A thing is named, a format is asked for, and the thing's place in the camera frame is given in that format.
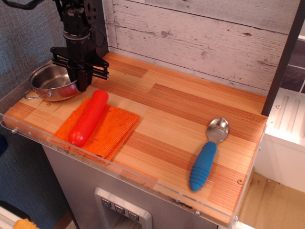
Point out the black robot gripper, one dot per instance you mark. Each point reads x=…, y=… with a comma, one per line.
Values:
x=82, y=61

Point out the stainless steel pot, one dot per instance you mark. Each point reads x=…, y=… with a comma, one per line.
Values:
x=51, y=82

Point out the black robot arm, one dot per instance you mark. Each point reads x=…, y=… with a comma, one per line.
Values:
x=84, y=19

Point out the orange folded napkin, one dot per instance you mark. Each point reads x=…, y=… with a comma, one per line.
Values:
x=110, y=133

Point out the red toy sausage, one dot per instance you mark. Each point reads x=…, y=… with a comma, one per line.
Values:
x=83, y=128

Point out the clear acrylic table guard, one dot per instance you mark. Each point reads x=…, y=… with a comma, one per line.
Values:
x=160, y=152

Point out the silver toy fridge cabinet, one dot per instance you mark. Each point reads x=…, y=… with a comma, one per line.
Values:
x=101, y=201

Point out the yellow cloth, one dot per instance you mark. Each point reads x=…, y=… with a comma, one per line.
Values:
x=24, y=224

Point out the spoon with blue handle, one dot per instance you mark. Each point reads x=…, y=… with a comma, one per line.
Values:
x=217, y=131

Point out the dark vertical post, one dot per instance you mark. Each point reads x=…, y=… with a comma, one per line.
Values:
x=285, y=58

